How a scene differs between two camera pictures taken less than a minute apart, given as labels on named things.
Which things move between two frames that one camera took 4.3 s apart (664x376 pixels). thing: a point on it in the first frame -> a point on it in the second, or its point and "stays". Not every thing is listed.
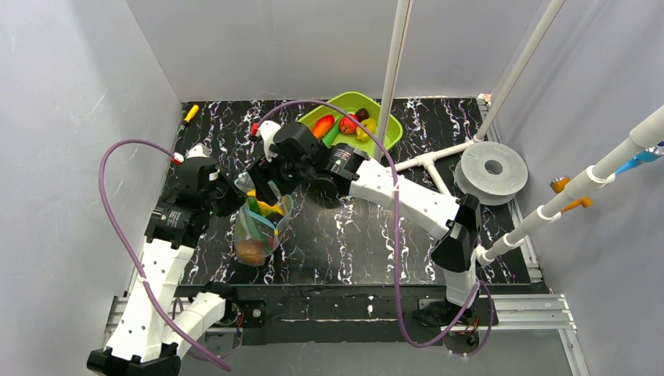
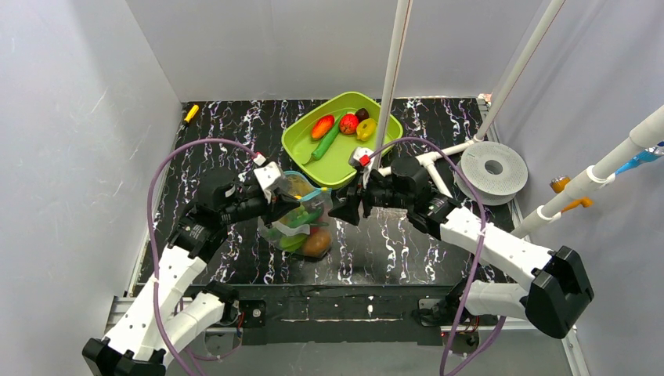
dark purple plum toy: (362, 114) stays
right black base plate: (440, 312) stays
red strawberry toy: (348, 125) stays
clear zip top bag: (258, 224) -> (304, 227)
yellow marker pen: (192, 113) stays
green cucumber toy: (332, 135) stays
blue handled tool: (648, 154) stays
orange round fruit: (250, 253) -> (318, 244)
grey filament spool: (492, 171) stays
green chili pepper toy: (255, 221) -> (304, 218)
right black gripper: (267, 184) -> (366, 196)
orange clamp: (558, 184) stays
